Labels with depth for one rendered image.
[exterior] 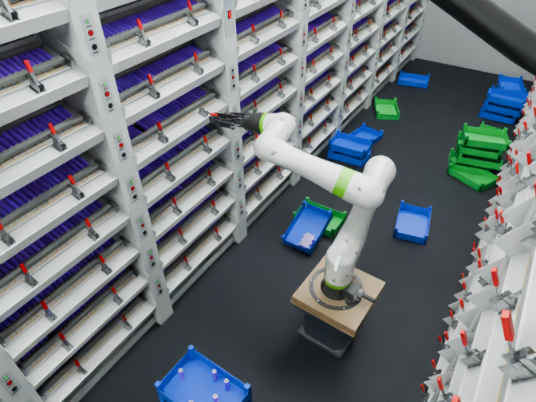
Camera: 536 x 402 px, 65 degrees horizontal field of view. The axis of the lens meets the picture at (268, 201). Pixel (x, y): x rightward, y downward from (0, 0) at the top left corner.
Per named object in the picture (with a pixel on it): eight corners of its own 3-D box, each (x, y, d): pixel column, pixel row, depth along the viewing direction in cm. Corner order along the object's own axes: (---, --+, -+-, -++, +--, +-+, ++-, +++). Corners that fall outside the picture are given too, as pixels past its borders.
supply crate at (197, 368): (251, 395, 161) (251, 384, 156) (218, 442, 149) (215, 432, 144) (193, 354, 175) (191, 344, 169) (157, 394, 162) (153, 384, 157)
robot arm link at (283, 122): (303, 128, 177) (297, 108, 170) (289, 149, 171) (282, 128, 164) (275, 125, 185) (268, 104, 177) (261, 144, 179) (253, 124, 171)
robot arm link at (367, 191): (382, 202, 166) (394, 179, 157) (372, 222, 157) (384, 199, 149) (340, 182, 170) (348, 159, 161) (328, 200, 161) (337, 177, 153)
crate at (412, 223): (425, 245, 265) (428, 236, 260) (392, 237, 271) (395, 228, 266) (429, 215, 287) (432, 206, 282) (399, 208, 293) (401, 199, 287)
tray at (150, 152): (226, 111, 209) (230, 95, 202) (135, 172, 170) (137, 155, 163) (195, 89, 212) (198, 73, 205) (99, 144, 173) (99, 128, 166)
